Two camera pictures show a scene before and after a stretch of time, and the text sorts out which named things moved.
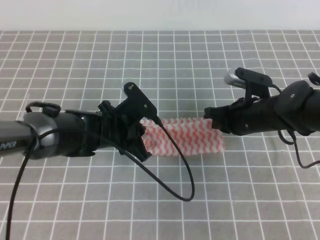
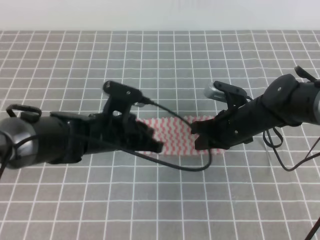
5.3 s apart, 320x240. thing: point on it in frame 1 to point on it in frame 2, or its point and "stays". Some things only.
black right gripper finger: (224, 125) to (204, 142)
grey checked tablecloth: (258, 190) stays
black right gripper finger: (214, 113) to (206, 126)
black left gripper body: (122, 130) stays
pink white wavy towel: (191, 136) stays
